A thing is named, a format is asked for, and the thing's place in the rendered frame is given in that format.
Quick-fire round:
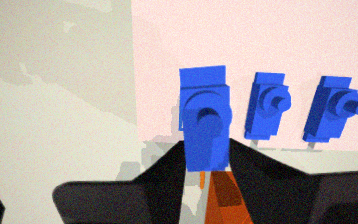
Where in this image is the blue micro servo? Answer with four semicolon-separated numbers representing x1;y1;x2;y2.
179;65;233;189

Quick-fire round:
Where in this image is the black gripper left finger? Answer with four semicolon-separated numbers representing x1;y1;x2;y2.
52;140;186;224

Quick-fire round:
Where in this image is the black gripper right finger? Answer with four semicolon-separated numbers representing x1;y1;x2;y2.
229;138;358;224

